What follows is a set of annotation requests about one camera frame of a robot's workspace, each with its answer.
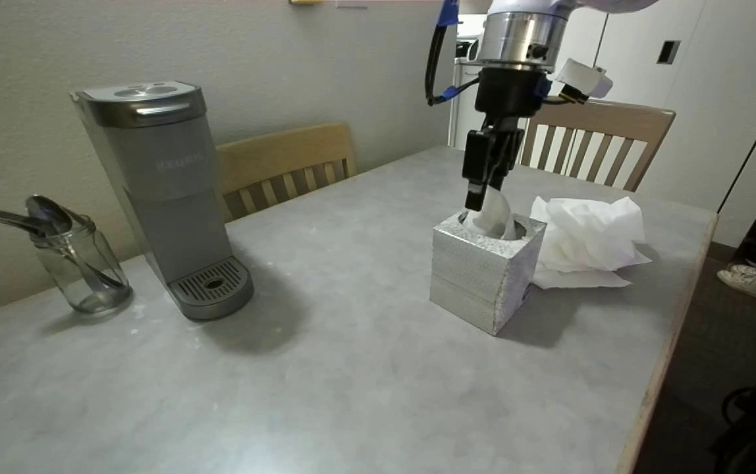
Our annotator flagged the crumpled white tissue pile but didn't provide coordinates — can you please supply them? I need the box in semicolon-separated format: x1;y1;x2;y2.
527;192;654;293

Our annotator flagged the blue and black cable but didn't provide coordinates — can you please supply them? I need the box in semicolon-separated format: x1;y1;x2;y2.
421;0;488;108

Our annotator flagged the patterned cube tissue box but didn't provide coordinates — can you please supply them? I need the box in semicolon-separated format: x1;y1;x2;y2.
429;208;549;338

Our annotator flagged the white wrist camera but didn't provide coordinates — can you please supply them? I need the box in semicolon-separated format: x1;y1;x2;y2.
554;55;616;102

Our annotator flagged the metal utensil with long handle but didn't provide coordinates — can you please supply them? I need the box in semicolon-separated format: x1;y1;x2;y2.
0;203;124;299

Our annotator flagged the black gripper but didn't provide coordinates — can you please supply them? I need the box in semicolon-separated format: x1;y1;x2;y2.
462;66;556;214

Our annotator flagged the metal spoon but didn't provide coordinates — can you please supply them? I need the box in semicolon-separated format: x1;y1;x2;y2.
24;192;130;293

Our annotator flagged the wooden chair with solid backrest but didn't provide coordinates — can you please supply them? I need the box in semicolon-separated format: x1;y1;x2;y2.
213;122;361;221

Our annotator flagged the clear glass jar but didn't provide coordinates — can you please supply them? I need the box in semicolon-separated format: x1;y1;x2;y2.
27;210;138;317

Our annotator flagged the black wall plate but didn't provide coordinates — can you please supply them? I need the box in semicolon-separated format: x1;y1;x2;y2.
657;37;683;66

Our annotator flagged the white low cabinet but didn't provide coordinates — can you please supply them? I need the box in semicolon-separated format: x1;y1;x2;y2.
448;55;486;152

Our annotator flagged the grey pod coffee maker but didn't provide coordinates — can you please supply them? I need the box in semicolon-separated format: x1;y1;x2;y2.
68;80;255;325

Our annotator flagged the wooden chair with slatted backrest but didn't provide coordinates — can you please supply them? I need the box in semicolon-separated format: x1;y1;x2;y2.
517;98;681;196

